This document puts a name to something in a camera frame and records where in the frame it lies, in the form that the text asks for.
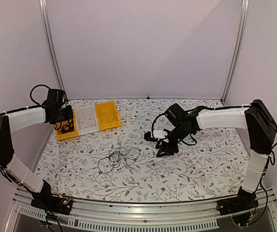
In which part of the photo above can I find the black thin cable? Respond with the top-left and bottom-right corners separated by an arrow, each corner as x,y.
55,118 -> 78,135

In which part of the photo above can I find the black cable pile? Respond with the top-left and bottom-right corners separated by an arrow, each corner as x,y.
97,141 -> 143,174

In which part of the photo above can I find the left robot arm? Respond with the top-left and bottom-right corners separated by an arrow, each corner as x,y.
0,87 -> 74,210

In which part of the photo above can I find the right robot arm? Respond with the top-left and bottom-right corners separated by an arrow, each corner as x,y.
151,100 -> 277,211

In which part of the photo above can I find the left yellow plastic bin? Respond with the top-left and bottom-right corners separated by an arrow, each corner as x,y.
54,109 -> 79,141

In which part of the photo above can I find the yellow plastic bin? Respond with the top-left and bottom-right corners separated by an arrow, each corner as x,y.
95,101 -> 121,131
54,109 -> 79,141

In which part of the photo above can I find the white translucent plastic bin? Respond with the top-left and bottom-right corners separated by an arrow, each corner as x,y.
75,105 -> 99,136

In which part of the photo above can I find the floral table cloth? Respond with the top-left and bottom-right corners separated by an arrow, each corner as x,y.
35,99 -> 249,203

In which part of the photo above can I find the right yellow plastic bin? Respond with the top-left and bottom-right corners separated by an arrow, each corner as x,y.
95,101 -> 121,131

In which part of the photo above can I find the back aluminium floor rail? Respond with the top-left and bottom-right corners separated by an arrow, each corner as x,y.
68,97 -> 221,101

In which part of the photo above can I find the aluminium front rail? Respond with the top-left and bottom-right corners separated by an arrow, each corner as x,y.
5,188 -> 277,232

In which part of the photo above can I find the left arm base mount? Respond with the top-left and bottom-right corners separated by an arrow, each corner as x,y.
28,180 -> 73,215

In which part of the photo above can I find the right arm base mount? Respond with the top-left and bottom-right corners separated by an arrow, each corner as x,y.
216,188 -> 259,227

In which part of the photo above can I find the left aluminium corner post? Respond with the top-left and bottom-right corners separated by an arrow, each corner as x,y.
39,0 -> 65,91

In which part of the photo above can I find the aluminium corner post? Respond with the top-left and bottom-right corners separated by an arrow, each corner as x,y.
221,0 -> 249,104
39,0 -> 65,91

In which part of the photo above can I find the right aluminium corner post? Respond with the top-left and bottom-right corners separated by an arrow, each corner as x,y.
221,0 -> 249,104

